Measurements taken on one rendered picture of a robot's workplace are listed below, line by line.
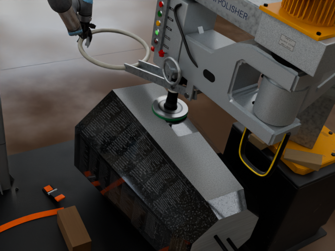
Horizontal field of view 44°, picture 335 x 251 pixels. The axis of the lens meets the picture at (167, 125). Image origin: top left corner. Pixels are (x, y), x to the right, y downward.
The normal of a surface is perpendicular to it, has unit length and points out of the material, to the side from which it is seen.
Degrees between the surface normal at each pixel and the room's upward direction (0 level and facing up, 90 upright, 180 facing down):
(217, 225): 90
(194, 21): 90
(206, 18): 90
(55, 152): 0
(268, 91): 90
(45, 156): 0
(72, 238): 0
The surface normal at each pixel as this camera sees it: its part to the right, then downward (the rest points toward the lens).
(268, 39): -0.79, 0.28
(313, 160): -0.04, -0.83
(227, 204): 0.37, -0.37
